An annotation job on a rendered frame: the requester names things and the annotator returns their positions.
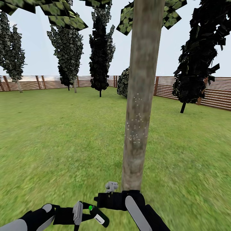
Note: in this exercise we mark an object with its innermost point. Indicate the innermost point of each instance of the pesticide atomizer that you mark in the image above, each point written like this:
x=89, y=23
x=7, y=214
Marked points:
x=99, y=216

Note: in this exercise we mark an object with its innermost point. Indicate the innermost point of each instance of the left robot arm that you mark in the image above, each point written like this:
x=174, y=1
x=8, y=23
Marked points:
x=40, y=219

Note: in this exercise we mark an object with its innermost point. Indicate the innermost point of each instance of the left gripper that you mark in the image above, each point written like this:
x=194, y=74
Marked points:
x=69, y=216

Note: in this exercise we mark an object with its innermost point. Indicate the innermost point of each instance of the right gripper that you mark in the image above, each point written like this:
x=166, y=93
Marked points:
x=106, y=200

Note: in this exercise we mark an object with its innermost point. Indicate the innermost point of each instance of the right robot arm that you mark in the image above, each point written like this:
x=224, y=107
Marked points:
x=132, y=201

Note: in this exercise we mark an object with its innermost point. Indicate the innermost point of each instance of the bush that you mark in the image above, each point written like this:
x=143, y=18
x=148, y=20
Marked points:
x=123, y=83

